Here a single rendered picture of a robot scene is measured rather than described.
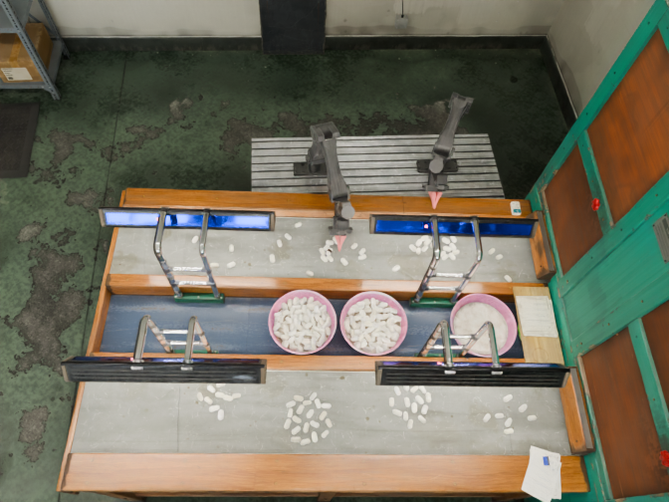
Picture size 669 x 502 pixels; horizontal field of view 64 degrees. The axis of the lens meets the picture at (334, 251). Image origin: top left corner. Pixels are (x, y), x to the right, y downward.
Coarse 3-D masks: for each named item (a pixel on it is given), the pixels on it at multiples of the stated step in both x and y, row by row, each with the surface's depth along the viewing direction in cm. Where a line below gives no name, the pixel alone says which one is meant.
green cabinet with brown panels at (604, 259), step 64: (640, 64) 167; (576, 128) 204; (640, 128) 167; (576, 192) 205; (640, 192) 166; (576, 256) 204; (640, 256) 165; (576, 320) 202; (640, 320) 164; (640, 384) 164; (640, 448) 163
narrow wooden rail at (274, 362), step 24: (288, 360) 203; (312, 360) 204; (336, 360) 204; (360, 360) 205; (384, 360) 205; (408, 360) 206; (432, 360) 206; (456, 360) 207; (480, 360) 207; (504, 360) 208
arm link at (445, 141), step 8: (456, 96) 224; (456, 104) 224; (464, 104) 223; (456, 112) 223; (448, 120) 223; (456, 120) 223; (448, 128) 222; (440, 136) 221; (448, 136) 221; (440, 144) 221; (448, 144) 220; (440, 152) 222; (448, 152) 221
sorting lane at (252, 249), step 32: (288, 224) 234; (320, 224) 235; (352, 224) 236; (128, 256) 222; (192, 256) 224; (224, 256) 225; (256, 256) 226; (288, 256) 227; (320, 256) 227; (352, 256) 228; (384, 256) 229; (416, 256) 230; (512, 256) 233
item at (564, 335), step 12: (540, 204) 235; (552, 288) 221; (552, 300) 221; (564, 312) 211; (564, 324) 209; (564, 336) 209; (564, 348) 209; (564, 360) 209; (588, 456) 189; (588, 468) 190; (588, 480) 189; (600, 480) 182; (588, 492) 189; (600, 492) 181
